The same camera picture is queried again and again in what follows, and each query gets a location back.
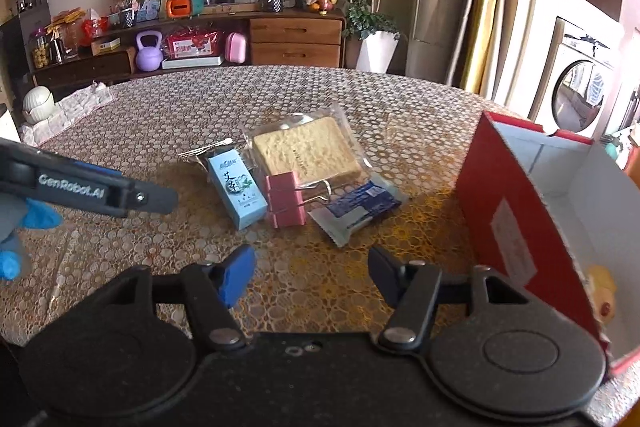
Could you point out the wooden television cabinet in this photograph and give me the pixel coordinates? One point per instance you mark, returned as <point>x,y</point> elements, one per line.
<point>295,32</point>

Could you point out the washing machine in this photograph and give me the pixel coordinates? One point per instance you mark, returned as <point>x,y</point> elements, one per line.
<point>575,87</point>

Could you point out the purple kettlebell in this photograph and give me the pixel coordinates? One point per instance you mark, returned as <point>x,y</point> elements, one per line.
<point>149,54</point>

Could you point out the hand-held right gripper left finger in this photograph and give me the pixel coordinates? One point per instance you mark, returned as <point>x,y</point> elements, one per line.
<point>237,274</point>

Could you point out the yellow pig toy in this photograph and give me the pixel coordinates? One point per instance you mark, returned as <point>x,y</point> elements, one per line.
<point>600,287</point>

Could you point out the glass jar yellow contents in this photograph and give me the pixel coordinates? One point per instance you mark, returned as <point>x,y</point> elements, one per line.
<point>41,52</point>

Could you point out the white round jar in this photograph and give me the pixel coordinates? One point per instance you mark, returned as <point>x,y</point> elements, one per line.
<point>39,104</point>

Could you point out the red gift package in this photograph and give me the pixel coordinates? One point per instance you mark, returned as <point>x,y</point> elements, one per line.
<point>192,44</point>

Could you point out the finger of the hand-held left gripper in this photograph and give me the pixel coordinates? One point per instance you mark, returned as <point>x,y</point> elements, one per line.
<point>97,169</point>
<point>152,202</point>

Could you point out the small cardboard box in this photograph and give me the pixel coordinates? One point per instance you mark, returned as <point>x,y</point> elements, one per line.
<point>106,46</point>

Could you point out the illustrated picture card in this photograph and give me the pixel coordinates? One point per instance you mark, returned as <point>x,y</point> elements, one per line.
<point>150,2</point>

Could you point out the person's left hand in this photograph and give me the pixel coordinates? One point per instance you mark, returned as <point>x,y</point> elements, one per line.
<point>42,214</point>

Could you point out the red cardboard box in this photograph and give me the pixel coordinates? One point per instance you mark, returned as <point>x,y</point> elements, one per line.
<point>500,187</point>

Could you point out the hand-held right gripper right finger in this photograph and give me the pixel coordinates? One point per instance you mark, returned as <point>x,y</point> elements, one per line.
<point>382,272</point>

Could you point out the golden curtain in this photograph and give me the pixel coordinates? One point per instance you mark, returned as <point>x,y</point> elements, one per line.
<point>492,7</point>

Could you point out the packaged bread slice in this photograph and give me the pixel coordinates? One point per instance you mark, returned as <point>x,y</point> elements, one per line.
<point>305,152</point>

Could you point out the orange box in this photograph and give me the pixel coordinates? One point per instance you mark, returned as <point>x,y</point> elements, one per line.
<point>180,8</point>

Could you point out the blue snack packet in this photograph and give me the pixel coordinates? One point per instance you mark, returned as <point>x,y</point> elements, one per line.
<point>360,204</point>

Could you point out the small metal fork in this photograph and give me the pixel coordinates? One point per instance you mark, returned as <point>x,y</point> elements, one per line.
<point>200,152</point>

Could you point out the pink hard case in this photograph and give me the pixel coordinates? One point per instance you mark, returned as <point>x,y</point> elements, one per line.
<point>236,48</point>

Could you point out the pink binder clip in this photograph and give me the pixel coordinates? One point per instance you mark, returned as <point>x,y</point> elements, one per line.
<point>285,202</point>

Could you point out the light blue carton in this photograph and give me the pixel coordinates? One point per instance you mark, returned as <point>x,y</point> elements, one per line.
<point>235,187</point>

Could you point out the teal spray bottle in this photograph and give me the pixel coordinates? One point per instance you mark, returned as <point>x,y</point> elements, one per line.
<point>616,149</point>

